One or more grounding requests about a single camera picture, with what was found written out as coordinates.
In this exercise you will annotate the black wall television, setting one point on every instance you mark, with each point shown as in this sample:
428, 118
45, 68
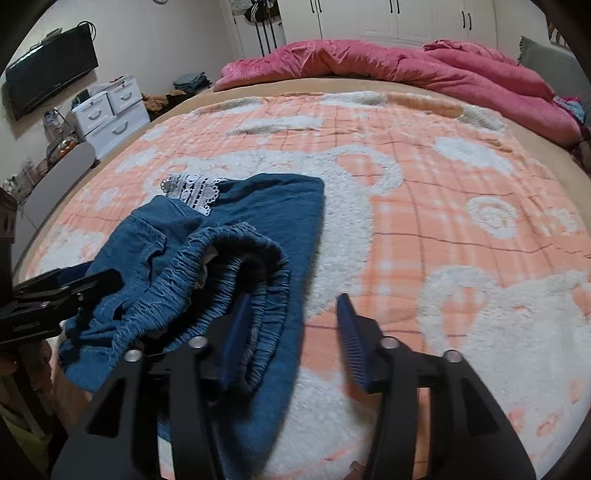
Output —
46, 69

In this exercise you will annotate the brown plush toy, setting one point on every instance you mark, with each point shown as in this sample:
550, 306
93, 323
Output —
159, 101

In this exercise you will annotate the grey oval board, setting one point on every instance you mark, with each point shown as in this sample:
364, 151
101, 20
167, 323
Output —
60, 180

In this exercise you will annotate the pile of folded clothes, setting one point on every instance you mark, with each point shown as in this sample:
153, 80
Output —
191, 81

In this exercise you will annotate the white wardrobe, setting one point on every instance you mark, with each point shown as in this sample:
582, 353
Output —
388, 18

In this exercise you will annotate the white drawer unit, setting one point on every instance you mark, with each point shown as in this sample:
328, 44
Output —
111, 115

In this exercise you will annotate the colourful striped cloth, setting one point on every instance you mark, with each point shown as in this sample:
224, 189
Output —
570, 108

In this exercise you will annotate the pink duvet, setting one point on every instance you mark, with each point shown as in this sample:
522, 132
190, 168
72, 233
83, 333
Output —
369, 60

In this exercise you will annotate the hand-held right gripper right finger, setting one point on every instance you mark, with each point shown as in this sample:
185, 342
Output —
351, 337

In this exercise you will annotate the person's green clothing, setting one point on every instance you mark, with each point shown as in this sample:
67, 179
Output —
21, 438

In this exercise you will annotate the blue denim pants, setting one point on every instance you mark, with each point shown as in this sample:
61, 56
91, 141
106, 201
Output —
258, 221

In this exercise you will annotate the orange and white printed blanket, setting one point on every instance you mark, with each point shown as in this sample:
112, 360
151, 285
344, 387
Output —
461, 230

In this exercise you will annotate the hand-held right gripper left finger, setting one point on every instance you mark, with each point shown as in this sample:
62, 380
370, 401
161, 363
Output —
235, 337

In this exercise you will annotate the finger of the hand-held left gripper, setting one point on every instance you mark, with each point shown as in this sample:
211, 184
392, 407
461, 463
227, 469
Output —
78, 284

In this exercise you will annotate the dark wooden furniture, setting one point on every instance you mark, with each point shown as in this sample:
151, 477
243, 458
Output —
7, 214

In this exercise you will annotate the hanging bags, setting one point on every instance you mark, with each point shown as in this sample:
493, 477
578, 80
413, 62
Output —
258, 14

